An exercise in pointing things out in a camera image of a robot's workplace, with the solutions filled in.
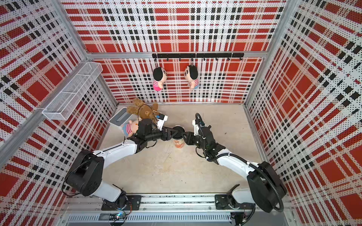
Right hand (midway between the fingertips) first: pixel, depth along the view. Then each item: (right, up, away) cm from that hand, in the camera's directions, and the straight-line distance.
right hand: (185, 135), depth 82 cm
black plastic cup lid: (-4, 0, -2) cm, 4 cm away
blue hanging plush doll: (+4, +39, +10) cm, 41 cm away
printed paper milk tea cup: (-4, -6, +4) cm, 9 cm away
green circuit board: (-34, -39, -13) cm, 53 cm away
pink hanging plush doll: (-17, +39, +11) cm, 44 cm away
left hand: (-5, +2, +2) cm, 6 cm away
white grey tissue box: (-51, +11, +25) cm, 58 cm away
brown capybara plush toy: (-32, +16, +24) cm, 43 cm away
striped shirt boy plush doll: (-38, +3, +14) cm, 41 cm away
